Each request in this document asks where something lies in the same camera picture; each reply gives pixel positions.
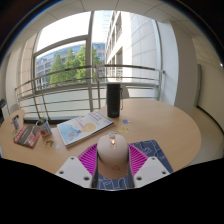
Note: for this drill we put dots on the small printed cup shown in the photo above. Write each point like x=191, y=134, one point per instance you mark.
x=15, y=122

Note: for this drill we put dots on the grey-green door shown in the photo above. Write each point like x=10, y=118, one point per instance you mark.
x=199, y=85

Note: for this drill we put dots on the light blue white magazine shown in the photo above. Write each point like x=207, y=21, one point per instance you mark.
x=83, y=128

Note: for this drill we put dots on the white chair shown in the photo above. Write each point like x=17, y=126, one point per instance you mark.
x=124, y=91
x=14, y=108

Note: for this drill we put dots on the pale pink computer mouse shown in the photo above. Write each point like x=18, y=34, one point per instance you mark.
x=112, y=150

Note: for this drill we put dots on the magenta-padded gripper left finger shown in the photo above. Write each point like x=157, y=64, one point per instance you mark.
x=73, y=170

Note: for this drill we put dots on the red magazine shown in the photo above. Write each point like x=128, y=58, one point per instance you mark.
x=27, y=136

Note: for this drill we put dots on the round yellow sticker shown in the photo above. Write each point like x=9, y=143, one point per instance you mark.
x=123, y=130

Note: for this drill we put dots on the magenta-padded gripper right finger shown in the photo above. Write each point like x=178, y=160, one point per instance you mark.
x=151, y=170

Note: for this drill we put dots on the white printed mug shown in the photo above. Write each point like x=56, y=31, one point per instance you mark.
x=44, y=128

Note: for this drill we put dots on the black drink bottle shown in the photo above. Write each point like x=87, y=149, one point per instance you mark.
x=113, y=100

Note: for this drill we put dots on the small blue sticker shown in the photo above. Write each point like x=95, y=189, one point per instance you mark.
x=112, y=132
x=126, y=121

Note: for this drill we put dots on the metal balcony railing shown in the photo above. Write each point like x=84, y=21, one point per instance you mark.
x=98, y=87

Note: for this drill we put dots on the blue patterned mouse pad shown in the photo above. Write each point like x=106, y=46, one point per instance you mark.
x=153, y=149

